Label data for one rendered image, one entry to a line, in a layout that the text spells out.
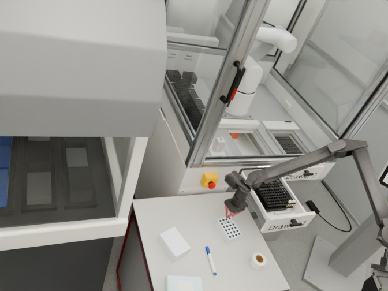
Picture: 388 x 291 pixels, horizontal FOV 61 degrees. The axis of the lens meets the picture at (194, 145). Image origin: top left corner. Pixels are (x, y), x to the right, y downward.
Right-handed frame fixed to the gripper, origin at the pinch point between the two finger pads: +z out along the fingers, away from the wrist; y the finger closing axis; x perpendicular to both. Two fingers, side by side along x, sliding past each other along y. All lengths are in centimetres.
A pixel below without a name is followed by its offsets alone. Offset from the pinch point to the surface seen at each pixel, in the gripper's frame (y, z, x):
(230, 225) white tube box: -3.4, 8.0, 1.1
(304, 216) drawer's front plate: -35.4, -4.8, 15.6
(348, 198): -199, 74, -20
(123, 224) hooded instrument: 50, -1, -9
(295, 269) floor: -95, 87, 13
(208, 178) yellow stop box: 0.7, -4.2, -21.3
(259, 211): -17.7, 0.3, 2.7
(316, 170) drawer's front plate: -74, -4, -10
